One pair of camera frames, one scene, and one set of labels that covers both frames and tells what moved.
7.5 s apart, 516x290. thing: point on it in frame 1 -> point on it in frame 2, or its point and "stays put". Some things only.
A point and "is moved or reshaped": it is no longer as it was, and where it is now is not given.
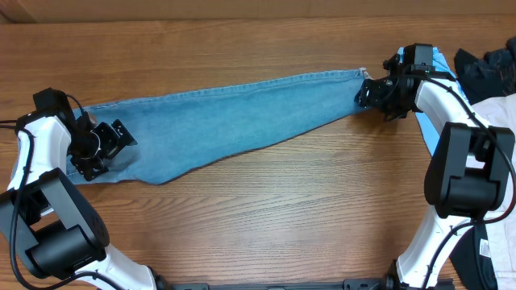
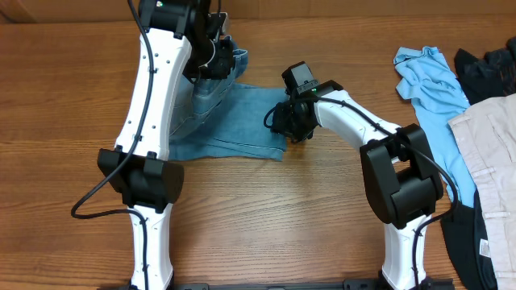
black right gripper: x=368 y=97 -> x=278 y=126
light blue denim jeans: x=179 y=132 is moved or reshaped
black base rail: x=349 y=283 stays put
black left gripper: x=113 y=145 -> x=223 y=66
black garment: x=472 y=259 stays put
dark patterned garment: x=489 y=77 stays put
